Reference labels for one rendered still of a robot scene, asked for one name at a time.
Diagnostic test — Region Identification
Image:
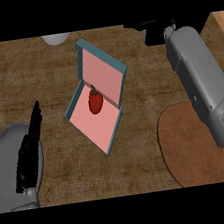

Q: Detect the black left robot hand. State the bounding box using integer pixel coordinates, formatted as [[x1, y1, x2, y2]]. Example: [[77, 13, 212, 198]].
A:
[[3, 99, 54, 196]]

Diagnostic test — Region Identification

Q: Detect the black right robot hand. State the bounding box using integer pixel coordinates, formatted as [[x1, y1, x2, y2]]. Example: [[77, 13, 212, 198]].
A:
[[123, 11, 216, 50]]

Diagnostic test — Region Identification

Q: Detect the teal and pink open box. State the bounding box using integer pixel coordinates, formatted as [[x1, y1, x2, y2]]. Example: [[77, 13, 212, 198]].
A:
[[53, 32, 141, 163]]

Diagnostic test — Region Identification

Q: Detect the red bell pepper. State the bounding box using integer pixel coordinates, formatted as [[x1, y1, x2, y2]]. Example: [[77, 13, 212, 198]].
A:
[[85, 82, 106, 116]]

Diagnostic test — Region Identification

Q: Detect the brown round cutting board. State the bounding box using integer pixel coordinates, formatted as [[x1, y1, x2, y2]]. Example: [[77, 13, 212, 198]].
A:
[[153, 95, 224, 191]]

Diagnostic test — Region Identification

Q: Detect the white rounded object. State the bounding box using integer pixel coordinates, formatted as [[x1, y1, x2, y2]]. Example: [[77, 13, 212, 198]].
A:
[[41, 31, 73, 48]]

